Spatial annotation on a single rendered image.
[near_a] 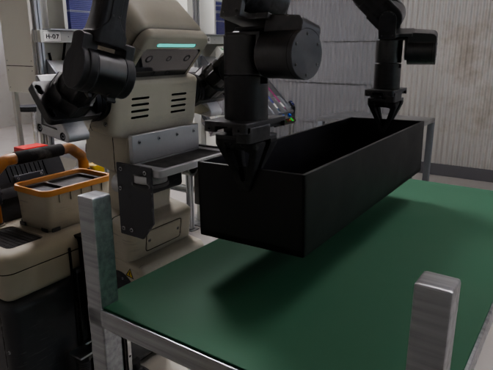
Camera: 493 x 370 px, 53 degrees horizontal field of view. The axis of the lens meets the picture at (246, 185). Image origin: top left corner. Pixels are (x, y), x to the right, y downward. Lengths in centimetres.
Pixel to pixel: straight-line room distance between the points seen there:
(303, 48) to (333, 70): 512
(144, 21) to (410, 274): 68
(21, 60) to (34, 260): 233
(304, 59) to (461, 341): 37
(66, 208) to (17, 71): 224
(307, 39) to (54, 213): 95
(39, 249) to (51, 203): 12
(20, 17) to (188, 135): 240
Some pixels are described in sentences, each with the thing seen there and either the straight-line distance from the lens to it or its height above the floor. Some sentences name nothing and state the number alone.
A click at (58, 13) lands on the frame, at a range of 334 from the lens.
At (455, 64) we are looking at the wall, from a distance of 536.
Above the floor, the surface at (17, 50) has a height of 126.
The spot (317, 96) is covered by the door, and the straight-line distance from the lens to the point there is 579.
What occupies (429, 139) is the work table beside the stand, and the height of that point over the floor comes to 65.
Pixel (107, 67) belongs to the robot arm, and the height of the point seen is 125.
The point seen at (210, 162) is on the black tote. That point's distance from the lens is 70.
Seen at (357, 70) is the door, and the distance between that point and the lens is 558.
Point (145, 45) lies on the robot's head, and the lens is 103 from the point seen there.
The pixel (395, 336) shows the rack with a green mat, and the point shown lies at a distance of 63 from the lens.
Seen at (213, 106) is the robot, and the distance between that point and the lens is 131.
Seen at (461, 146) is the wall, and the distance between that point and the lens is 541.
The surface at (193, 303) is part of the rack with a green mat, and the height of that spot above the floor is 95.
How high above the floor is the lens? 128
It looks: 16 degrees down
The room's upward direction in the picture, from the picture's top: straight up
